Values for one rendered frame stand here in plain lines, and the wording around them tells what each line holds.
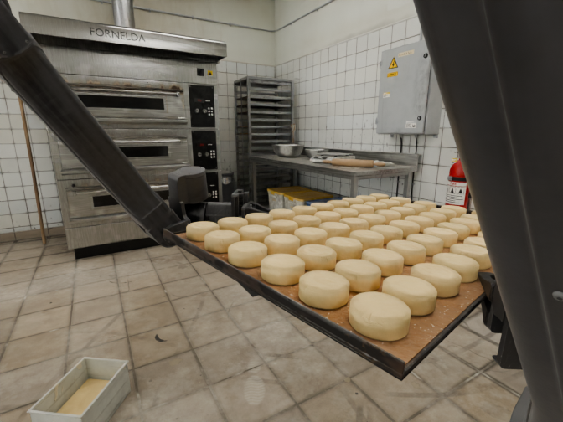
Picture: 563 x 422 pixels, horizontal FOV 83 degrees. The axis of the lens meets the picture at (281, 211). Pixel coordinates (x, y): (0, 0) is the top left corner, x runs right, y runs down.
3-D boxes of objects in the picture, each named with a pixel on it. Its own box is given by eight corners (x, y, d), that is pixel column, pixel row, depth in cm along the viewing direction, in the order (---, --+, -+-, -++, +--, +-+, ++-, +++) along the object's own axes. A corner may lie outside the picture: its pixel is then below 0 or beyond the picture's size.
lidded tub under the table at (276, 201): (266, 208, 400) (265, 187, 394) (296, 204, 422) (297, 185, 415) (280, 215, 367) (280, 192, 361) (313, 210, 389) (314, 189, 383)
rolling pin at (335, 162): (320, 165, 283) (320, 157, 281) (323, 164, 288) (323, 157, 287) (384, 168, 255) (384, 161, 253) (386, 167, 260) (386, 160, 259)
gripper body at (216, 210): (246, 234, 70) (214, 234, 70) (245, 188, 67) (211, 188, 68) (241, 244, 63) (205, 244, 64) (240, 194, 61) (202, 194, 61)
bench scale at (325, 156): (309, 162, 310) (309, 153, 308) (332, 160, 329) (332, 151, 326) (332, 164, 287) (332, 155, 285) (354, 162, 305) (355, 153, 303)
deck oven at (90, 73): (64, 271, 273) (18, 9, 224) (71, 234, 373) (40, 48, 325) (234, 240, 349) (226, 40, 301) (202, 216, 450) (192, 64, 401)
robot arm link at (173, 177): (145, 230, 64) (166, 246, 58) (133, 176, 59) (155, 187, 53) (197, 212, 71) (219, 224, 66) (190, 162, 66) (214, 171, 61)
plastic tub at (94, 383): (87, 452, 119) (80, 417, 115) (34, 445, 121) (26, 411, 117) (132, 389, 148) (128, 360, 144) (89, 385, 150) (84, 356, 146)
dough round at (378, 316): (338, 326, 27) (339, 304, 27) (364, 304, 31) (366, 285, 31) (395, 352, 24) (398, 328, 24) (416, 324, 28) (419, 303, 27)
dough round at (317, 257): (339, 262, 42) (340, 247, 41) (329, 276, 37) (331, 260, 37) (303, 255, 43) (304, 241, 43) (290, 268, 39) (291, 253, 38)
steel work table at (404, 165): (250, 223, 416) (248, 147, 392) (296, 216, 451) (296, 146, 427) (348, 280, 257) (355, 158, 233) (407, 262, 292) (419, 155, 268)
